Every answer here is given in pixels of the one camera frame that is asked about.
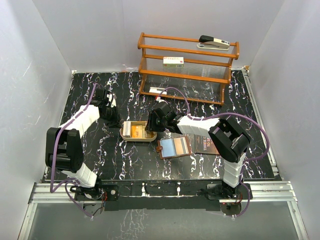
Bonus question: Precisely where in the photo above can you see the dark book three days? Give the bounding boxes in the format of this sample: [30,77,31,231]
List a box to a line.
[194,135,219,155]

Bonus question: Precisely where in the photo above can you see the small white box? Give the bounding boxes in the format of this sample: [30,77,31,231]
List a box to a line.
[148,87,167,95]

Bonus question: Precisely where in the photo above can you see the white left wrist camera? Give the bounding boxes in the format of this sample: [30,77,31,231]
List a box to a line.
[106,92,117,108]

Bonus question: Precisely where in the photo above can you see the orange wooden shelf rack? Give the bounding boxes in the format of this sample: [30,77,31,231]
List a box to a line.
[137,32,240,106]

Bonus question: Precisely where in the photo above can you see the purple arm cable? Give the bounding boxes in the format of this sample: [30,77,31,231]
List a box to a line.
[154,86,271,218]
[49,82,100,218]

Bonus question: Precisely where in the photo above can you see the beige oval card tray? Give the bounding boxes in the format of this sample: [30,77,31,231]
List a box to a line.
[119,121,157,142]

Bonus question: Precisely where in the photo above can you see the black and beige stapler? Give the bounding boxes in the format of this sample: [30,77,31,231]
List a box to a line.
[197,35,230,51]

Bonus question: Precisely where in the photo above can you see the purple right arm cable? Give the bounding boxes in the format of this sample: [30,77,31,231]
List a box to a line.
[154,86,271,218]

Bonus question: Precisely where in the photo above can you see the gold credit card black stripe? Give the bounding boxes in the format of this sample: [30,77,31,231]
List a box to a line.
[173,137,189,155]

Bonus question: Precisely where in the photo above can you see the brown leather card holder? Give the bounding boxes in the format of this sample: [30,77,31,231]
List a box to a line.
[156,136,192,159]

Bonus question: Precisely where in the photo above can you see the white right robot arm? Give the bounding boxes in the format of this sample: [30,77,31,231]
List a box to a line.
[146,101,252,199]

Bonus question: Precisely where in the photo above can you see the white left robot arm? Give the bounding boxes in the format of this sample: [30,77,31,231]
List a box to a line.
[45,88,121,200]

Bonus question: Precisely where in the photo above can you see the white staples box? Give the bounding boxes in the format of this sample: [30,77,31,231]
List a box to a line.
[162,56,184,68]

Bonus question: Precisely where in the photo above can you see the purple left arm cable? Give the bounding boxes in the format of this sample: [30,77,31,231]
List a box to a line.
[49,82,100,218]

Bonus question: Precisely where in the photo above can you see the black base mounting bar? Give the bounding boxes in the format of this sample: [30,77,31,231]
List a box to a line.
[70,180,253,215]

